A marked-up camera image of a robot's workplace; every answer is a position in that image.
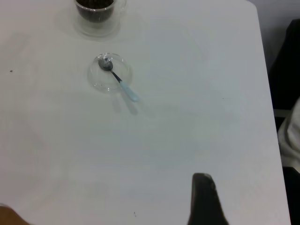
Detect clear glass saucer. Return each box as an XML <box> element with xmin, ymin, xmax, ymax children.
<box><xmin>88</xmin><ymin>52</ymin><xmax>134</xmax><ymax>94</ymax></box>

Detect clear double-wall glass cup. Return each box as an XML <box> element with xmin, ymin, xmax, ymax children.
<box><xmin>74</xmin><ymin>0</ymin><xmax>127</xmax><ymax>38</ymax></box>

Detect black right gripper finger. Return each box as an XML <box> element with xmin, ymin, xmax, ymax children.
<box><xmin>186</xmin><ymin>172</ymin><xmax>232</xmax><ymax>225</ymax></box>

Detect metal spoon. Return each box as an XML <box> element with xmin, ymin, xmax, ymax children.
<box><xmin>97</xmin><ymin>57</ymin><xmax>139</xmax><ymax>103</ymax></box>

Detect black fabric item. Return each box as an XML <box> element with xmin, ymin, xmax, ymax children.
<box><xmin>268</xmin><ymin>18</ymin><xmax>300</xmax><ymax>111</ymax></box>

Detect dark coffee beans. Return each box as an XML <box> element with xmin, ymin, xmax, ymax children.
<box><xmin>76</xmin><ymin>0</ymin><xmax>115</xmax><ymax>23</ymax></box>

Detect white fabric item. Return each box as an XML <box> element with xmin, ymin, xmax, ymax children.
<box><xmin>277</xmin><ymin>97</ymin><xmax>300</xmax><ymax>169</ymax></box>

